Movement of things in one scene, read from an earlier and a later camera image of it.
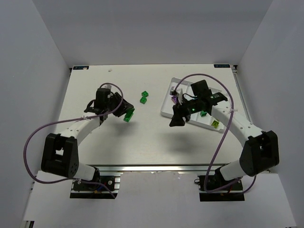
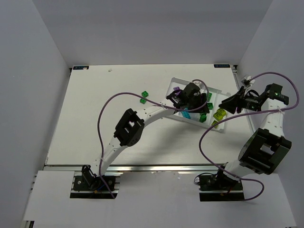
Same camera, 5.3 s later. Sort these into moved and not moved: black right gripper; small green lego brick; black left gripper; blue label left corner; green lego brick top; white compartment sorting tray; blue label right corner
Moved: small green lego brick; black left gripper; black right gripper
Not moved: blue label right corner; green lego brick top; blue label left corner; white compartment sorting tray
